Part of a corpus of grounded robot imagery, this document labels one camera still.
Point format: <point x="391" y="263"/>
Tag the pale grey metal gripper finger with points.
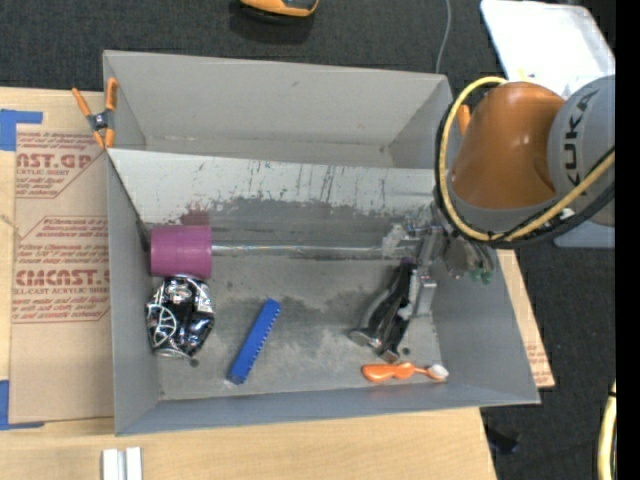
<point x="425" y="293"/>
<point x="400" y="242"/>

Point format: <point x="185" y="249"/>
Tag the orange toothbrush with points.
<point x="385" y="372"/>

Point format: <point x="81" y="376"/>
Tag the crushed black drink can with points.
<point x="180" y="318"/>

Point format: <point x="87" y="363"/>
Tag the blue toothed flat block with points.
<point x="254" y="340"/>

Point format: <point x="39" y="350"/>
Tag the purple cup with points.
<point x="181" y="250"/>

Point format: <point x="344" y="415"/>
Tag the black and silver hand tool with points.
<point x="382" y="320"/>

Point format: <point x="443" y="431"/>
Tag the grey metal bin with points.
<point x="310" y="313"/>

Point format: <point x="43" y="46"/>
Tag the brown cardboard board red print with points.
<point x="60" y="268"/>

